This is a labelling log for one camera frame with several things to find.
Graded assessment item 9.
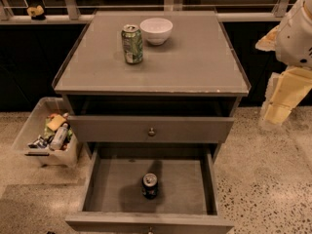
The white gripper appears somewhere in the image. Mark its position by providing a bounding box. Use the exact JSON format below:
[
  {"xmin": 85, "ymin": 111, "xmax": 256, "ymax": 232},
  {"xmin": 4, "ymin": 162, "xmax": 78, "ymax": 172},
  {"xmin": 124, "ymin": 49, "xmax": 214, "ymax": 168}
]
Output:
[{"xmin": 255, "ymin": 0, "xmax": 312, "ymax": 130}]

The blue pepsi can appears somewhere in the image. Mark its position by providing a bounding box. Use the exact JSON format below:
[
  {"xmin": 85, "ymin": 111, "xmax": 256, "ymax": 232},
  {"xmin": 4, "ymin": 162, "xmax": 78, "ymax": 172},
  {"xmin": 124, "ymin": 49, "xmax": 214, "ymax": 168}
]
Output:
[{"xmin": 141, "ymin": 173, "xmax": 158, "ymax": 199}]

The grey drawer cabinet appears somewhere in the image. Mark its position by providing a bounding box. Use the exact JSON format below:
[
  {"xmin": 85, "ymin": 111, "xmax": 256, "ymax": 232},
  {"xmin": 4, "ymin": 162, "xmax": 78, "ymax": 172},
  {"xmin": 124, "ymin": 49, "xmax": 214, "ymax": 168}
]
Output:
[{"xmin": 52, "ymin": 10, "xmax": 252, "ymax": 234}]

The brass top drawer knob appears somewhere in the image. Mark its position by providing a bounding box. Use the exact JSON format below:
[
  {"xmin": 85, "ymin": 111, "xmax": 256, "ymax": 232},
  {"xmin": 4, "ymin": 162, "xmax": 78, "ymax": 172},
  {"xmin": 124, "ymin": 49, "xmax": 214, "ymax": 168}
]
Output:
[{"xmin": 148, "ymin": 128, "xmax": 156, "ymax": 137}]

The green soda can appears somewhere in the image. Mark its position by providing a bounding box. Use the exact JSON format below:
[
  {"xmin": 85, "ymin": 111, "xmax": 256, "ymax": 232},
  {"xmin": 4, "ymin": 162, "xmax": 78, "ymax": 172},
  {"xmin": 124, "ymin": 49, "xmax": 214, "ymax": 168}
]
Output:
[{"xmin": 121, "ymin": 24, "xmax": 143, "ymax": 64}]

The grey top drawer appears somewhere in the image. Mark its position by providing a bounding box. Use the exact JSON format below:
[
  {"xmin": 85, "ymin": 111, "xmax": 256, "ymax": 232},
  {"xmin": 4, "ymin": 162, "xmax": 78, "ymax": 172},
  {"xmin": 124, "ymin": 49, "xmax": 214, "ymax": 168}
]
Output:
[{"xmin": 68, "ymin": 116, "xmax": 234, "ymax": 143}]

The grey open middle drawer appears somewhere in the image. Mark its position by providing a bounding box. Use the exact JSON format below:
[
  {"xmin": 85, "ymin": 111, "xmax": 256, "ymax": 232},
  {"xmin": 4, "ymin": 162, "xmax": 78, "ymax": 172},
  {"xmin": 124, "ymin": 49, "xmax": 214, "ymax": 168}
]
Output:
[{"xmin": 65, "ymin": 144, "xmax": 234, "ymax": 234}]

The white railing ledge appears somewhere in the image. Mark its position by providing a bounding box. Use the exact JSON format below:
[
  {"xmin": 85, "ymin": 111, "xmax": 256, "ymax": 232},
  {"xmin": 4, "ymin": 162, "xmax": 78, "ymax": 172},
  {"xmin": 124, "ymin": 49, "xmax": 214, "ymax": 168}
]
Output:
[{"xmin": 0, "ymin": 6, "xmax": 287, "ymax": 24}]

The white bowl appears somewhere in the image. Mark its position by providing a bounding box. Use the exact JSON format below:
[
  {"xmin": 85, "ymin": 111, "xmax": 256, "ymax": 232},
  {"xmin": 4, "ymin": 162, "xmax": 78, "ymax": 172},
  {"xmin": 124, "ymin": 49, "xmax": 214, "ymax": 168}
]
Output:
[{"xmin": 139, "ymin": 18, "xmax": 174, "ymax": 46}]

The yellow sponge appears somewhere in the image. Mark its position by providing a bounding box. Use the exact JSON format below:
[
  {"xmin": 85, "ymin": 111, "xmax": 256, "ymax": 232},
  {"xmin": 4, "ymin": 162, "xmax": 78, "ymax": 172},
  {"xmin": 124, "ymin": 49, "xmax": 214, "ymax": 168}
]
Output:
[{"xmin": 47, "ymin": 114, "xmax": 66, "ymax": 131}]

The white plastic bottle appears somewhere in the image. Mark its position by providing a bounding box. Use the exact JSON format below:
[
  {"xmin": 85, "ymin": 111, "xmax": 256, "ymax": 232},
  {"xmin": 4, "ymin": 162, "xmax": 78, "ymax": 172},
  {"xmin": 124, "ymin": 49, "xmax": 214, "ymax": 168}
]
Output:
[{"xmin": 50, "ymin": 123, "xmax": 68, "ymax": 150}]

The clear plastic storage bin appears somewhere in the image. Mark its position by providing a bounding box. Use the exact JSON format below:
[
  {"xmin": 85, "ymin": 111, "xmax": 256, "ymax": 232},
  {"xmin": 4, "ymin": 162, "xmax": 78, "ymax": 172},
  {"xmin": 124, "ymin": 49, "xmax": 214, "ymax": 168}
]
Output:
[{"xmin": 12, "ymin": 97, "xmax": 81, "ymax": 167}]

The yellow black object on ledge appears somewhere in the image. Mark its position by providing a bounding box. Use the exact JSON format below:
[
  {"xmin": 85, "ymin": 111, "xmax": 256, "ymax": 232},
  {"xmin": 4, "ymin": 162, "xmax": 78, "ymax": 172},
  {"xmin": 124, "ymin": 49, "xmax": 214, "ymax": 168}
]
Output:
[{"xmin": 26, "ymin": 5, "xmax": 46, "ymax": 20}]

